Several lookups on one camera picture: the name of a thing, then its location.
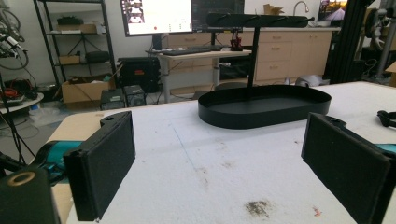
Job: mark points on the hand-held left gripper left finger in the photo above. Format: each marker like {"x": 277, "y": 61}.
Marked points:
{"x": 99, "y": 168}

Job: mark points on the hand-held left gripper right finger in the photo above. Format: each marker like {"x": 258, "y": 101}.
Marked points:
{"x": 345, "y": 169}

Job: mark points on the black jewelry stand with tray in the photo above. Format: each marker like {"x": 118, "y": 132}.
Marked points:
{"x": 264, "y": 104}

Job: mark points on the black object at table edge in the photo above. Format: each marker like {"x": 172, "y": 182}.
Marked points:
{"x": 387, "y": 118}

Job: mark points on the small black equipment box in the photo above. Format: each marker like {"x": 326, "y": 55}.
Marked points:
{"x": 134, "y": 95}
{"x": 112, "y": 99}

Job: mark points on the open cardboard box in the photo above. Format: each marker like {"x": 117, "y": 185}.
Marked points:
{"x": 87, "y": 90}

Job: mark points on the black desktop computer case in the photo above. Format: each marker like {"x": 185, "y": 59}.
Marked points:
{"x": 138, "y": 74}

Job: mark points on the round white side table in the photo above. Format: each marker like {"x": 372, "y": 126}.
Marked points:
{"x": 18, "y": 104}

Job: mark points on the white felt table mat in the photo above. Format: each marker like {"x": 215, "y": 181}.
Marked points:
{"x": 218, "y": 161}

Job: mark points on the wooden cabinet with drawers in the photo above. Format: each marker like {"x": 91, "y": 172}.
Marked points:
{"x": 292, "y": 54}

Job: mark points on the black metal shelf rack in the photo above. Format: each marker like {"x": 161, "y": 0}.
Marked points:
{"x": 73, "y": 40}

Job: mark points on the white standing desk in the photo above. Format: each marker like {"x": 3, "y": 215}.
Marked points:
{"x": 199, "y": 67}

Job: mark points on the black keyboard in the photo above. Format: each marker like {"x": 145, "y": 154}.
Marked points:
{"x": 186, "y": 51}

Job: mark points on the computer monitor with bright screen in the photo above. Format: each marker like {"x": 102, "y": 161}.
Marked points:
{"x": 157, "y": 16}

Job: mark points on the small red and black figure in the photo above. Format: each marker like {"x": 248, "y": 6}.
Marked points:
{"x": 236, "y": 41}

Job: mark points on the silver gooseneck faucet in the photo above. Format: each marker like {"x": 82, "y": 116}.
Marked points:
{"x": 300, "y": 6}

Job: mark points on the computer monitor with dark screen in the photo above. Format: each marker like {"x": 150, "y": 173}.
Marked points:
{"x": 217, "y": 15}

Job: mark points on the black aluminium frame post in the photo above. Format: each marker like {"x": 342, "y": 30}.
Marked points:
{"x": 347, "y": 40}

